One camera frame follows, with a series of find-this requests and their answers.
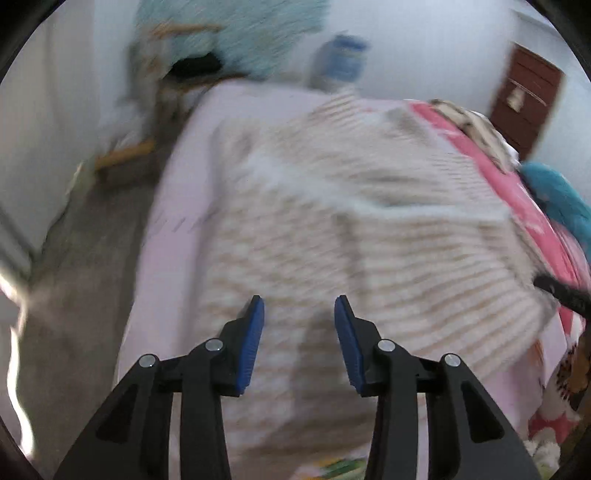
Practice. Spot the brown wooden door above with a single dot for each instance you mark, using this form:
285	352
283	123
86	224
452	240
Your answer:
526	92

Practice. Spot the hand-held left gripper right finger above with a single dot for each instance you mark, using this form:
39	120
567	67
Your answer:
348	346

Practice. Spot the teal floral hanging cloth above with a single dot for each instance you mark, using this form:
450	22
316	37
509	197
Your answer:
258	32

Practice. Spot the small beige hanging cloth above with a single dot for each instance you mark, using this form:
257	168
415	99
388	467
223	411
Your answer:
515	98

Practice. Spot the beige clothes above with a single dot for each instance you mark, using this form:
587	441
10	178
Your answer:
480	127

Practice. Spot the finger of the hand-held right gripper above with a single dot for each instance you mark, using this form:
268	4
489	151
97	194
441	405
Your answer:
570	295

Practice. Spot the teal blue cloth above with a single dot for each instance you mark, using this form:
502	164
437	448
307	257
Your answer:
558	194

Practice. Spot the black bag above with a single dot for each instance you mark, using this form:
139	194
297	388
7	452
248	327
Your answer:
194	67

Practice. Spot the wooden chair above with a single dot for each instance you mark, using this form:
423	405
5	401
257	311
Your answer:
124	154

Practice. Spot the beige white checked coat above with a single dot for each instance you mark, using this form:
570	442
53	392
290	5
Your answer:
369	254

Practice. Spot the pink floral blanket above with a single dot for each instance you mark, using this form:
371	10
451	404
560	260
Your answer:
512	189

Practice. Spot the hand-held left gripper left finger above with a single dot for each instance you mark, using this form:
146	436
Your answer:
249	346

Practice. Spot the blue water dispenser bottle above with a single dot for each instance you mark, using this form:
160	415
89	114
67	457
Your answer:
341	57

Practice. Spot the white curtain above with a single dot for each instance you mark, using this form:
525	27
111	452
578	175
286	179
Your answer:
37	161

